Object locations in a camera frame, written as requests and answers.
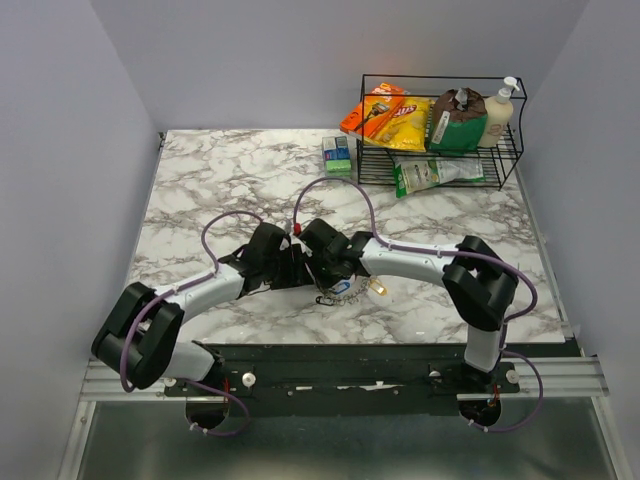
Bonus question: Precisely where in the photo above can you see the green white snack bag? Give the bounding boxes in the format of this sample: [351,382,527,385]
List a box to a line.
[393,156,486,198]

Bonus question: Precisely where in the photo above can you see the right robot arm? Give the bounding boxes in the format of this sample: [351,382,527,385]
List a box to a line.
[294,219,519,392]

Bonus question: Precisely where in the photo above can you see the orange razor package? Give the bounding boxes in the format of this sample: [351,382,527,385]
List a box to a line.
[339,82,408,146]

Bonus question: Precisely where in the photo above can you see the brown green coffee bag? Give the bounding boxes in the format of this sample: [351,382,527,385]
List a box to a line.
[428,88,487,156]

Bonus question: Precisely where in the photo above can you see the cream lotion pump bottle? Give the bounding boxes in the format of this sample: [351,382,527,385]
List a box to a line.
[478,76,520,148]

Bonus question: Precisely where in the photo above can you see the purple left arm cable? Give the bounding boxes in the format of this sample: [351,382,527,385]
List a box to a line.
[119,209,266,437]

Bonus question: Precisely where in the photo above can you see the black wire rack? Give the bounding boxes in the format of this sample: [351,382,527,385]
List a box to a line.
[347,74,527,195]

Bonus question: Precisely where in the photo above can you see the blue key tag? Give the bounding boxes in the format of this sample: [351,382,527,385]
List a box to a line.
[330,280,351,295]

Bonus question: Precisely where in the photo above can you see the green sponge pack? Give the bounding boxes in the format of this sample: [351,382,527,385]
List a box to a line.
[322,136,352,178]

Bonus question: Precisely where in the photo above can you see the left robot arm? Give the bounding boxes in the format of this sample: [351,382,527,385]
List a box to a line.
[91,222,313,395]

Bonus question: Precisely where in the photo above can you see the aluminium frame rail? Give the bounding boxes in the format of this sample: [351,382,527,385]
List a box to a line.
[80,357,610,402]

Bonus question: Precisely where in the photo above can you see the black mounting base rail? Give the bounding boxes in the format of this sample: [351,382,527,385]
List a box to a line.
[164,341,585,426]

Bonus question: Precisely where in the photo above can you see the black key tag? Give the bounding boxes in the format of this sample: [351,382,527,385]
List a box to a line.
[315,296,336,306]

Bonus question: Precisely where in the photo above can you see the yellow chips bag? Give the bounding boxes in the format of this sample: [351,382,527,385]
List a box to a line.
[371,97,432,152]

